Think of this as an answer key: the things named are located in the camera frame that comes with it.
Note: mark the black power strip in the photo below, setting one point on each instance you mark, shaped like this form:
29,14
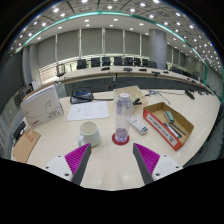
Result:
19,130

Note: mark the white remote control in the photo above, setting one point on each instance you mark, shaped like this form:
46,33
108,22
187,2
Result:
139,126

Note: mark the group of ceiling lights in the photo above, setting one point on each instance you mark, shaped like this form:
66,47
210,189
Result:
109,7

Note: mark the large white printed carton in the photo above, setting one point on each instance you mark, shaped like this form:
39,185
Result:
41,106

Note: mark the flat round red coaster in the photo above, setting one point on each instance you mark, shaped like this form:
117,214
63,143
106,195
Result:
115,141

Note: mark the white paper sheet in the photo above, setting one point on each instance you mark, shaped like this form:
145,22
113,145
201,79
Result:
88,111

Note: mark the long curved conference desk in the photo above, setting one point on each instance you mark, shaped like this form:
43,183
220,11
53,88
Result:
100,75

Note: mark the clear plastic water bottle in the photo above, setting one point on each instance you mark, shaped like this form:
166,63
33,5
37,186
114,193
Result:
123,116

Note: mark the black desktop conference unit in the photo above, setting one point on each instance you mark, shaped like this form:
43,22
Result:
81,96

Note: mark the brown paper envelope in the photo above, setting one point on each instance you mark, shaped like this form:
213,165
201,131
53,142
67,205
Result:
26,145

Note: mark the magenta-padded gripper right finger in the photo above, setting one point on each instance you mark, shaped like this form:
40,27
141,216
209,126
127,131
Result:
147,159

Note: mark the white mug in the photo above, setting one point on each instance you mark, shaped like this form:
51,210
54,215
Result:
89,134

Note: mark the beige divided organizer box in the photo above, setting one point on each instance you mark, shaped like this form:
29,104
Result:
133,92

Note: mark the black oblong device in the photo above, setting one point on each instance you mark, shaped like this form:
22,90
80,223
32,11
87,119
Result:
189,94

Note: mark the row of black office chairs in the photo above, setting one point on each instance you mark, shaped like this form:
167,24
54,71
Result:
106,61

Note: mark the black pen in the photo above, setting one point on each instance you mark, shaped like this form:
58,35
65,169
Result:
172,131
180,128

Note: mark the grey box monitor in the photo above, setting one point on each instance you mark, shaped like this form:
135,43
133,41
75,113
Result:
25,93

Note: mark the small black tool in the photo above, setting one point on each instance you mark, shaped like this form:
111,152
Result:
137,101

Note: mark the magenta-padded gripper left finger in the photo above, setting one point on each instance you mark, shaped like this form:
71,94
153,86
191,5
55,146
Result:
77,159

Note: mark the red-edged open cardboard box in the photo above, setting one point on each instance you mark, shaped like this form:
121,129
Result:
156,125

